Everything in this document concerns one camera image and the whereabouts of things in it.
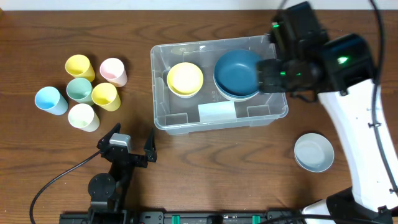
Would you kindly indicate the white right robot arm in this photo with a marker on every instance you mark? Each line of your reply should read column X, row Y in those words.
column 343, row 78

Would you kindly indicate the pink cup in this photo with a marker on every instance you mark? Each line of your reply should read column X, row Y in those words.
column 113, row 70

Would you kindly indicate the yellow cup front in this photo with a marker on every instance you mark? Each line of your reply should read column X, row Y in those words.
column 106, row 96

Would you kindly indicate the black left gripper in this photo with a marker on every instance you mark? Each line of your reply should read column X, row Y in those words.
column 131, row 157

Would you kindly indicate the small grey bowl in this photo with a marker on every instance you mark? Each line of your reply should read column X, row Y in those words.
column 313, row 152

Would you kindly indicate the yellow cup rear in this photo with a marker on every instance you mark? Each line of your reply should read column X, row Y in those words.
column 79, row 66

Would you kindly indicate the green cup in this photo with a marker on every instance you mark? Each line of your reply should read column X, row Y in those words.
column 80, row 90

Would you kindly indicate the beige bowl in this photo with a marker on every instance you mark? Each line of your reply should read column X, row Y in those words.
column 234, row 100

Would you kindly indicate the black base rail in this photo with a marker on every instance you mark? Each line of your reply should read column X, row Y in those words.
column 176, row 218

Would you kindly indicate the light blue cup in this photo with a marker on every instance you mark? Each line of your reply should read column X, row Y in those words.
column 50, row 100

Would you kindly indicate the small yellow bowl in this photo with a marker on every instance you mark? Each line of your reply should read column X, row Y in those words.
column 185, row 78

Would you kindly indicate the small white bowl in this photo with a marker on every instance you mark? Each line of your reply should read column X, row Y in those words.
column 183, row 95

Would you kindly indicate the yellow cup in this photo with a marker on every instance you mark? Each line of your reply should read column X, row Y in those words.
column 79, row 66
column 106, row 96

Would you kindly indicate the clear plastic storage bin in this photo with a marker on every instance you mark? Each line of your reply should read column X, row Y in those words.
column 209, row 109

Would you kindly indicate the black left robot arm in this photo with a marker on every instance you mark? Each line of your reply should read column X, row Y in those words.
column 108, row 190

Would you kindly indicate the cream white cup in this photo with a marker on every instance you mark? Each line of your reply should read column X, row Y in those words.
column 82, row 116

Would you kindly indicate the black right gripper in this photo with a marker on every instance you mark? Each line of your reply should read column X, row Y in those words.
column 265, row 76

